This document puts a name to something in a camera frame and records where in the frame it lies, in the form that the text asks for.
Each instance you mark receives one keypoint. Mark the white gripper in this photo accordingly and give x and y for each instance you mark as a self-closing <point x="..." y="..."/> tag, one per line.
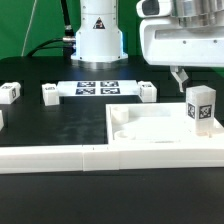
<point x="182" y="33"/>

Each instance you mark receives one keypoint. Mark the white square tabletop part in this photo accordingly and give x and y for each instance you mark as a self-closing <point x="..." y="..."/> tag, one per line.
<point x="154" y="123"/>

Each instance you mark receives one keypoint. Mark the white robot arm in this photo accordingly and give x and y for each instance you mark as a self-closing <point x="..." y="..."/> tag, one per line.
<point x="99" y="42"/>

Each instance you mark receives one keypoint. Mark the white L-shaped obstacle fence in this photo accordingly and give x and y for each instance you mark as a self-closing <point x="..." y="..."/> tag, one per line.
<point x="109" y="157"/>

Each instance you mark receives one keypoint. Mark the white part at left edge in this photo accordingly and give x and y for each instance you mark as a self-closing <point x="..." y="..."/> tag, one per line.
<point x="1" y="120"/>

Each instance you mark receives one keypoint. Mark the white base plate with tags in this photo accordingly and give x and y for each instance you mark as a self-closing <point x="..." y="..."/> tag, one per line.
<point x="97" y="88"/>

